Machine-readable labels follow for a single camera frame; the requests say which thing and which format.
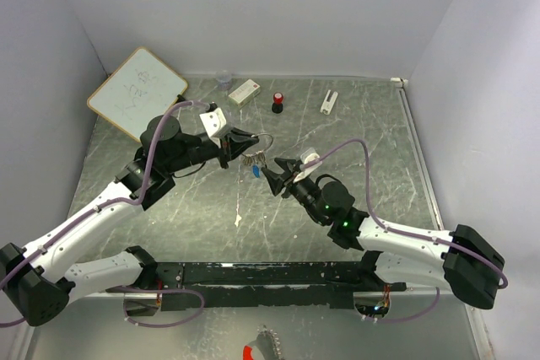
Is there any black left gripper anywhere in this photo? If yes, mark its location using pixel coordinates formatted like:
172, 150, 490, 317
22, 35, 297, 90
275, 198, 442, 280
165, 126, 260, 173

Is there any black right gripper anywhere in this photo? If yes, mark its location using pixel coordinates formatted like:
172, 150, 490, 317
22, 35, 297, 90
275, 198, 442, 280
262, 157, 327, 225

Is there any blue key tag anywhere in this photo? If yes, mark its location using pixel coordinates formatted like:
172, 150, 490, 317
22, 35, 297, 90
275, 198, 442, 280
252, 165, 261, 178

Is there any large silver keyring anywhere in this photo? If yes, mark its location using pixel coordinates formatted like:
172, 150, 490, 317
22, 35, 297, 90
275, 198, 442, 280
252, 132, 274, 154

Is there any bunch of silver keys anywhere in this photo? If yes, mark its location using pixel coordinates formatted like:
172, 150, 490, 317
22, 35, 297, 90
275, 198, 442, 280
241, 151, 267, 167

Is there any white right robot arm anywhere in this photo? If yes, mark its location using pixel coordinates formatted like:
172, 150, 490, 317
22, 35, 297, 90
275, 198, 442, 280
262, 159, 505, 309

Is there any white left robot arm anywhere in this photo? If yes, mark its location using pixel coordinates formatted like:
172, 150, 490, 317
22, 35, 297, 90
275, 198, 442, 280
1, 110, 259, 326

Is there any white and green small box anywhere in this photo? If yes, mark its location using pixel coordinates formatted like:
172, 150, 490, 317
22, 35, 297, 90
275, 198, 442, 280
228, 79, 261, 108

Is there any clear plastic cup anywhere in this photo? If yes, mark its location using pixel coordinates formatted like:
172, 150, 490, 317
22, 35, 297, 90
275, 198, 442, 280
215, 70, 232, 91

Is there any white clip device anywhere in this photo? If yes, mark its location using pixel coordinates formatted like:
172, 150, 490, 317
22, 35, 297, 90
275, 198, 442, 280
320, 89, 338, 116

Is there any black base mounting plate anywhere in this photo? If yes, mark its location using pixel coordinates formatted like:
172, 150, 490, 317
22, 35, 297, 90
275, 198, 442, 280
130, 260, 387, 311

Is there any red and white tool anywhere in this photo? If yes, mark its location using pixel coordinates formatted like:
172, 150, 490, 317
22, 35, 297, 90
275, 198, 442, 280
241, 338, 274, 360

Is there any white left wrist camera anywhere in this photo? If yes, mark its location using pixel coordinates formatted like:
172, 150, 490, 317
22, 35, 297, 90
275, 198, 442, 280
199, 107, 233, 139

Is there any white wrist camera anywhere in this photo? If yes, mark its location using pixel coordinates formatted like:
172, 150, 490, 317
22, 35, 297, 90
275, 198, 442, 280
199, 107, 233, 139
293, 148, 321, 183

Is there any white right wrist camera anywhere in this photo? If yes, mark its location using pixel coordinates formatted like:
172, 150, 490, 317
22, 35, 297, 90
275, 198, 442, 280
293, 148, 321, 183

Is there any small whiteboard with wooden frame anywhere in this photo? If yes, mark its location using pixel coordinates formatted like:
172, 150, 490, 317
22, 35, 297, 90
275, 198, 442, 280
87, 46, 188, 141

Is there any white corner bracket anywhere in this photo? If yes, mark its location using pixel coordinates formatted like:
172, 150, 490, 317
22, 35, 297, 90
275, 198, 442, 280
391, 77, 408, 86

